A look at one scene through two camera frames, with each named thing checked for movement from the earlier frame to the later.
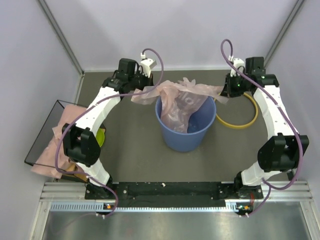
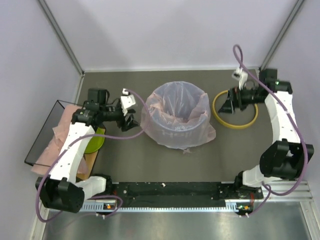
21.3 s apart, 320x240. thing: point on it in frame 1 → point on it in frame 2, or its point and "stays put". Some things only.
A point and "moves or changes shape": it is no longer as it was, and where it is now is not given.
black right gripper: [228, 91] → [234, 100]
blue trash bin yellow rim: [199, 123] → [179, 106]
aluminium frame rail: [294, 192] stays put
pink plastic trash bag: [179, 99] moves or changes shape
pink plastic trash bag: [46, 163] stays put
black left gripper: [148, 81] → [129, 123]
